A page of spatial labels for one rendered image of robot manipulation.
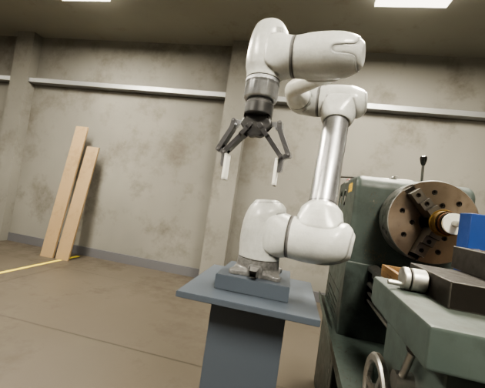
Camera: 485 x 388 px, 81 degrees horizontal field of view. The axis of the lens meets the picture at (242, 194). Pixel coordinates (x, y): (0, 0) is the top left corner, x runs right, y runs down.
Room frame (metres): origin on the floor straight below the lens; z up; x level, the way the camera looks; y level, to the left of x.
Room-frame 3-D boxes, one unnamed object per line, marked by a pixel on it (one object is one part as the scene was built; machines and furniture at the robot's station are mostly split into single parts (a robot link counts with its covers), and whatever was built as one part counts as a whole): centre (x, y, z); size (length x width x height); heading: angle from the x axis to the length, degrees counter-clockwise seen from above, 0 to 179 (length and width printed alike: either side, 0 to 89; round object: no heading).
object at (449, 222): (0.87, -0.68, 1.08); 0.13 x 0.07 x 0.07; 168
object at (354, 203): (1.52, -0.79, 1.06); 0.59 x 0.48 x 0.39; 168
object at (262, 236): (1.07, -0.10, 0.97); 0.18 x 0.16 x 0.22; 70
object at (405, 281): (0.57, -0.34, 0.95); 0.07 x 0.04 x 0.04; 78
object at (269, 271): (1.05, -0.09, 0.83); 0.22 x 0.18 x 0.06; 170
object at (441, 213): (0.97, -0.70, 1.08); 0.09 x 0.09 x 0.09; 78
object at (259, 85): (0.74, -0.01, 1.34); 0.09 x 0.09 x 0.06
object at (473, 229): (0.78, -0.66, 1.00); 0.08 x 0.06 x 0.23; 78
